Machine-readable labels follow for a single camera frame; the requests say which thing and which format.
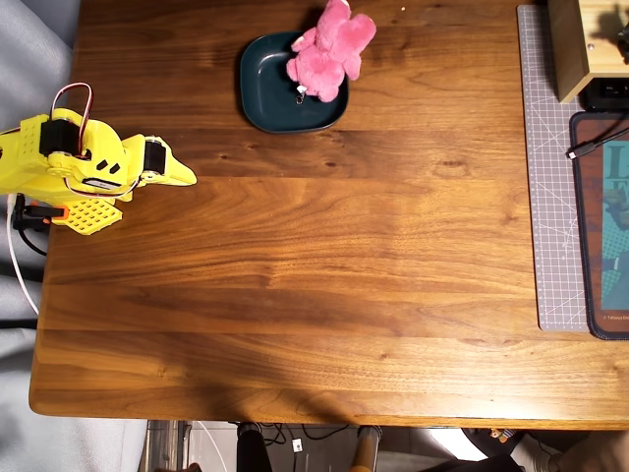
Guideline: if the white power cable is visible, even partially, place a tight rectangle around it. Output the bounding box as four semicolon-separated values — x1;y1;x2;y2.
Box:
5;191;40;316

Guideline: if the light wooden stand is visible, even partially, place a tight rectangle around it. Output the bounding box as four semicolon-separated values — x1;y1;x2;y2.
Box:
547;0;629;103

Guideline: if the thin black floor cable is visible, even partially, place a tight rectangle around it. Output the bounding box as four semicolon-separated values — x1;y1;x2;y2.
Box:
258;423;356;446

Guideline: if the orange black clamp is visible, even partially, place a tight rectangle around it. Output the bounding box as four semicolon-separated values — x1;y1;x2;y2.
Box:
13;194;69;231

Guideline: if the black usb cable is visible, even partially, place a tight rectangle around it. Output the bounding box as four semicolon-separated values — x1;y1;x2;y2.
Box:
566;127;629;161

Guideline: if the grey cutting mat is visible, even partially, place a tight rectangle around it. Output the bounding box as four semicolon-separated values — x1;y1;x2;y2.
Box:
516;3;591;333

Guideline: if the red white servo wire loop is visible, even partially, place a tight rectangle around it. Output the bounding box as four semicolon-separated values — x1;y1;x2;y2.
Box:
50;82;94;159

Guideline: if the yellow gripper with servo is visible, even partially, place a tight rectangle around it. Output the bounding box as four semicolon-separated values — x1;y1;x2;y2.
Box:
121;134;199;204

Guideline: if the black power cable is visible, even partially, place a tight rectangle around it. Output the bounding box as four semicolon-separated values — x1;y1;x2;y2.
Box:
12;223;49;257

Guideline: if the pink strawberry bear plush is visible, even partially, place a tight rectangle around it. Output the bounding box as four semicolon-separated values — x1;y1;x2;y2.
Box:
285;0;378;106

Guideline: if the dark printed mouse pad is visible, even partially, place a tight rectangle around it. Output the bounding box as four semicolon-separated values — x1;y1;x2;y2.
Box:
569;110;629;341

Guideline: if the metal rack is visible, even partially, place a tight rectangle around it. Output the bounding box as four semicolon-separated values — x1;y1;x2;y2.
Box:
139;420;194;472

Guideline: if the black device box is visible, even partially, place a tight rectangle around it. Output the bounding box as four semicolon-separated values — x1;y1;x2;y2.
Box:
579;77;629;112

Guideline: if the black table leg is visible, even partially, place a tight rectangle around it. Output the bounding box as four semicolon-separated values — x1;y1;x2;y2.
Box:
236;422;274;472

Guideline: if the dark green square bin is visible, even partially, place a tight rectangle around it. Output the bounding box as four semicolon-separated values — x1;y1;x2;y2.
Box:
239;29;350;135

